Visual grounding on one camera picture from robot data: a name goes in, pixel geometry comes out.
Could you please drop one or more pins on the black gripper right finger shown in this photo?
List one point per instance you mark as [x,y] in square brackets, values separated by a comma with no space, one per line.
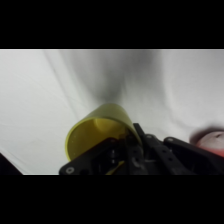
[180,160]

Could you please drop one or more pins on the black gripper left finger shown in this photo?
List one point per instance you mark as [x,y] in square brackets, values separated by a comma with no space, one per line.
[100,160]

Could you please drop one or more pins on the yellow plastic cup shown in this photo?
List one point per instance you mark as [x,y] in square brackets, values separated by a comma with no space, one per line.
[90,130]

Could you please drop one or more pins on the red ball toy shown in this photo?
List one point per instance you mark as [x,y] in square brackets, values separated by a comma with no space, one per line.
[210,141]

